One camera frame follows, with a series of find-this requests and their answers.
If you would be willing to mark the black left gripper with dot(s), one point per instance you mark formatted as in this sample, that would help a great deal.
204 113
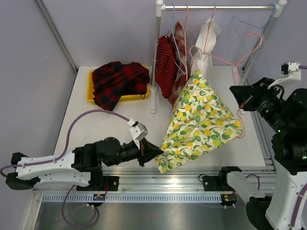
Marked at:
148 151

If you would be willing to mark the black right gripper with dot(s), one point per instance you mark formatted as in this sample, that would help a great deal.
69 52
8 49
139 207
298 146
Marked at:
244 93

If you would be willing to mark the lemon print skirt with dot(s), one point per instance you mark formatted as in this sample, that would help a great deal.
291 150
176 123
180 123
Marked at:
200 123

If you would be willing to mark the pink wire hanger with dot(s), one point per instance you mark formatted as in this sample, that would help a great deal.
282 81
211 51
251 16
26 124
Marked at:
235 65

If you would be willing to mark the dark red plaid skirt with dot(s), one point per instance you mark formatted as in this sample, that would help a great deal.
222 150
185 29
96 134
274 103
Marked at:
114 80

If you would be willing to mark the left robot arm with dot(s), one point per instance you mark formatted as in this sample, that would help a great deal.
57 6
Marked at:
82 167

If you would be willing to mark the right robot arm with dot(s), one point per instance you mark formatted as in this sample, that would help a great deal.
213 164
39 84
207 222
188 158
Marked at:
288 119

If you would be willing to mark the white pleated skirt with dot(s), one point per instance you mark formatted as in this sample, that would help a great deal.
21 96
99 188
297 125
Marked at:
202 61

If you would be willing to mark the red polka dot skirt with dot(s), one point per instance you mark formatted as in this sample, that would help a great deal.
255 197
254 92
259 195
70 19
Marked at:
166 69

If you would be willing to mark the beige red plaid skirt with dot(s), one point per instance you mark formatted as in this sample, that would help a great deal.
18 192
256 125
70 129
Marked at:
180 78

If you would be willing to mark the yellow plastic tray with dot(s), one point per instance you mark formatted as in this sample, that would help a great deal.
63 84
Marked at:
124 98

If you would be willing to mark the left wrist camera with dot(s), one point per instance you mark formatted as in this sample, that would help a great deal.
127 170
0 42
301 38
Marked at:
138 131

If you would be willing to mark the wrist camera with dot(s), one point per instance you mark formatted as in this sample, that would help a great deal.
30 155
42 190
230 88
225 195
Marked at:
138 131
291 72

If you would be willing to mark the aluminium mounting rail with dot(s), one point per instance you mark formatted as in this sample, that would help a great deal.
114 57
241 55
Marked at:
187 178

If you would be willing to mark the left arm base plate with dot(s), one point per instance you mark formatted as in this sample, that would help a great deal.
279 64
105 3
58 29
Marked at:
109 183

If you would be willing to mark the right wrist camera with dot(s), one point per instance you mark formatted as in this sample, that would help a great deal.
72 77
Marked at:
291 72

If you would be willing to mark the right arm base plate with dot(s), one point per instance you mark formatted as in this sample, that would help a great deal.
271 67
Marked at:
215 184

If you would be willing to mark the white slotted cable duct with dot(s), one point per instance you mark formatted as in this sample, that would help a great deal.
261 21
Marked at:
134 198

